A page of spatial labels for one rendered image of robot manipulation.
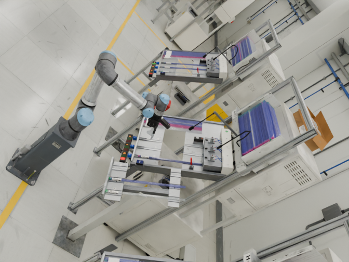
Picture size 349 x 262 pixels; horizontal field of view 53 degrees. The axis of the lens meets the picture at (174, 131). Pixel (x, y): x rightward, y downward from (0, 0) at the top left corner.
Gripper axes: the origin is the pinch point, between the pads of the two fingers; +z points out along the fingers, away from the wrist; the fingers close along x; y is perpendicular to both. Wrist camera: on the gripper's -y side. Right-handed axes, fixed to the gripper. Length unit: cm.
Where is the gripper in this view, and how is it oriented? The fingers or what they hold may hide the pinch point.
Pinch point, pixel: (152, 134)
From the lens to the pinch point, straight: 266.1
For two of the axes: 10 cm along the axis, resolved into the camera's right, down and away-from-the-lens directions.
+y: -9.3, -3.3, -1.4
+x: -0.9, 5.8, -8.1
